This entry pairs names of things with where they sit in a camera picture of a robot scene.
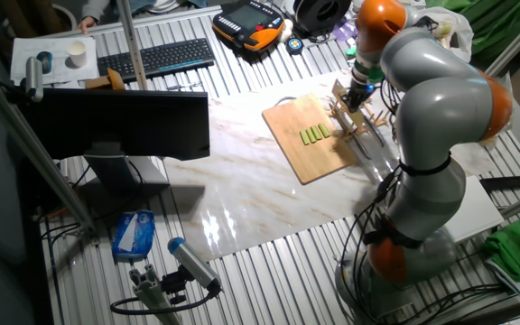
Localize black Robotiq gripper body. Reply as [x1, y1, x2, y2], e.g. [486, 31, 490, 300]
[343, 81, 376, 112]

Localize steel cleaver knife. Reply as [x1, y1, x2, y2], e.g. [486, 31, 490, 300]
[330, 79, 385, 148]

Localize grey sleeved forearm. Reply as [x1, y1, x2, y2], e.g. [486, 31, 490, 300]
[80, 0, 112, 22]

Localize person's bare hand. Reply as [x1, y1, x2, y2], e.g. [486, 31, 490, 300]
[77, 15, 98, 35]

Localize wooden peg knife rack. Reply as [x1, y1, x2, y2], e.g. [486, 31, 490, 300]
[329, 92, 393, 142]

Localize steel kitchen knife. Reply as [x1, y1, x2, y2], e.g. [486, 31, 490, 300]
[349, 133, 372, 161]

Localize purple plastic wrapper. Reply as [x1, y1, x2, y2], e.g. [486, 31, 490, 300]
[331, 20, 359, 44]

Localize wooden cutting board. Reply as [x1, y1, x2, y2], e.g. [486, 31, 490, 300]
[262, 93, 358, 186]

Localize small white rounded object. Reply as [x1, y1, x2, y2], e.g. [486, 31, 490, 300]
[277, 18, 295, 44]

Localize white plastic bag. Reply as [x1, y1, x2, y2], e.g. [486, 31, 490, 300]
[415, 6, 474, 64]

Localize white marble pattern mat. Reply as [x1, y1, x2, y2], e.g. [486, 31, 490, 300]
[162, 65, 500, 264]

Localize black orange teach pendant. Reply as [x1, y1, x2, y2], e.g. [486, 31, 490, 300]
[211, 0, 286, 52]

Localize white flat box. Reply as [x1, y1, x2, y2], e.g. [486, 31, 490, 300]
[440, 174, 506, 245]

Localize green cloth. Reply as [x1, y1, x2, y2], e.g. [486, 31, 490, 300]
[484, 209, 520, 283]
[424, 0, 520, 69]

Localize black flat bar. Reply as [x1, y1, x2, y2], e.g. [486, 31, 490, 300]
[479, 174, 520, 193]

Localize black computer keyboard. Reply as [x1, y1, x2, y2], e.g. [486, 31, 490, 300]
[97, 38, 217, 82]

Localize black computer monitor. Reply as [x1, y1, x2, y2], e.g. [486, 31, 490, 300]
[18, 88, 211, 198]

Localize small wooden block object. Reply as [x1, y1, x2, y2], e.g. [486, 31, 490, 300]
[85, 67, 126, 91]

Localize blue tissue pack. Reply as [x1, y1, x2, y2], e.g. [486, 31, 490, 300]
[111, 209, 156, 263]

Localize white paper cup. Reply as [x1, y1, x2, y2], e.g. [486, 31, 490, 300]
[67, 41, 88, 69]

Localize white paper sheets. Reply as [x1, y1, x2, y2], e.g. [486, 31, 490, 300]
[10, 36, 100, 87]

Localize green printed mount bracket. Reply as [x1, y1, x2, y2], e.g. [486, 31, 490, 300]
[346, 46, 385, 86]

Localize black cable with plug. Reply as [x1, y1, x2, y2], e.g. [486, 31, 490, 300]
[337, 166, 405, 317]

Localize silver camera with blue end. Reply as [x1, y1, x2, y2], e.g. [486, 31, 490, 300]
[167, 237, 223, 290]

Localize black camera clamp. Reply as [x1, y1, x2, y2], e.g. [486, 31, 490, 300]
[160, 265, 190, 306]

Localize aluminium camera bracket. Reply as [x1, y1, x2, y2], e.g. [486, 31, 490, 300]
[128, 264, 184, 325]

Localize black camera cable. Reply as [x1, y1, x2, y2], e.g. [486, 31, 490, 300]
[109, 288, 219, 316]

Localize aluminium diagonal frame beam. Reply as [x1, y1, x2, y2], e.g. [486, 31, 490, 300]
[0, 61, 98, 232]

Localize silver depth camera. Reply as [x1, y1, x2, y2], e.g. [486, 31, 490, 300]
[24, 56, 44, 103]

